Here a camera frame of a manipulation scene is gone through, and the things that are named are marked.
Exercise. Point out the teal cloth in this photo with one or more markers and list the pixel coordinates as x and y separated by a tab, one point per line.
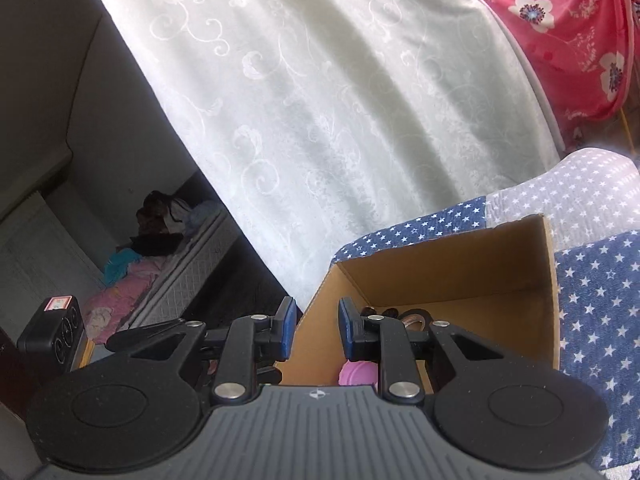
120	263

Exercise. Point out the black tape roll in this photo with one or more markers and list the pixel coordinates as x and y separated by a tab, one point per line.
422	317

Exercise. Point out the dark clothes pile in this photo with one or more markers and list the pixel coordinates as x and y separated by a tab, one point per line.
155	220

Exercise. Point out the star print blanket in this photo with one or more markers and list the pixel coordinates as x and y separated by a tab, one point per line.
595	310

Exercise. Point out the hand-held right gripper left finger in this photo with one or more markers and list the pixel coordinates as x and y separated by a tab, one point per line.
286	327

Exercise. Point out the pink plastic lid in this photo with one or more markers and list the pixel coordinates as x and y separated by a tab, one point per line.
357	375

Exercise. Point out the quilted mattress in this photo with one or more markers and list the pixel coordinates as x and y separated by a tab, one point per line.
195	260

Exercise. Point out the pink floral cloth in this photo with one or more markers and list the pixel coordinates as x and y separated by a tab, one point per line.
550	35

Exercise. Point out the black speaker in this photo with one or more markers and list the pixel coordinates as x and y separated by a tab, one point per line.
45	340

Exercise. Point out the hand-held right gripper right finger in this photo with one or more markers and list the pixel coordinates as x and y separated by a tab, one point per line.
347	330

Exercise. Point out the white patterned curtain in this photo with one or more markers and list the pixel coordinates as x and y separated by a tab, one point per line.
300	110

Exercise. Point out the pink bedding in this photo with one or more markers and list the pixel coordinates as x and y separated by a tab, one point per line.
130	295

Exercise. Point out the cardboard box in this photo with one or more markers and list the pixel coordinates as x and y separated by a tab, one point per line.
450	270

